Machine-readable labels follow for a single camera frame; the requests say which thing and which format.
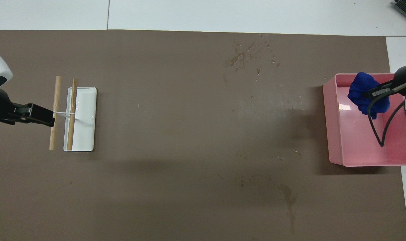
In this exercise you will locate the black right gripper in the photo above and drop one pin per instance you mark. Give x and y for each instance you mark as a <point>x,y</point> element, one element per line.
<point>401,77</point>

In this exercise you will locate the blue towel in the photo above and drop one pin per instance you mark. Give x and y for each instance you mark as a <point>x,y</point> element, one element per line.
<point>360,87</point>

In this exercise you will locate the scattered water droplets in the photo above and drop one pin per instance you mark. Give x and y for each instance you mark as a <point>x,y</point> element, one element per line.
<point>243,57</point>

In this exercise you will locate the wooden rack rod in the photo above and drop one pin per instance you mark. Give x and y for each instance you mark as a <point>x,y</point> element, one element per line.
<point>72,100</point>
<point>55,93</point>

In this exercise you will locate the white rack with wooden rods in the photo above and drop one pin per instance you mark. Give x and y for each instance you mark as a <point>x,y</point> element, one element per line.
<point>85,134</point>

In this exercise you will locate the pink plastic bin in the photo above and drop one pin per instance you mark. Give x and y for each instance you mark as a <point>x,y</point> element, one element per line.
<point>350,140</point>

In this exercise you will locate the brown table mat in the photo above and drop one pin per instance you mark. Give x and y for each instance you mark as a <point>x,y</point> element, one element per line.
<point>189,150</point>

